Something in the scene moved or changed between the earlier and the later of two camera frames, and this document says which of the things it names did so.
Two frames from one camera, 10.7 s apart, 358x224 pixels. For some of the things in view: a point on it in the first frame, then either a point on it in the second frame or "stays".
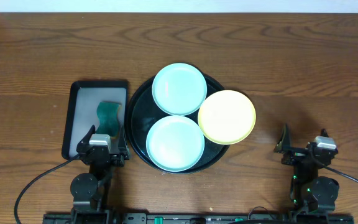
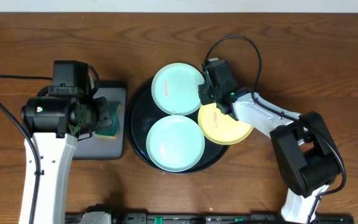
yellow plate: x=227 y=117 stays
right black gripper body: x=295 y=157 -> x=207 y=94
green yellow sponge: x=107 y=112 stays
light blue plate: x=179 y=89 stays
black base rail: x=193 y=218 stays
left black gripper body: x=119 y=163 -> x=100 y=114
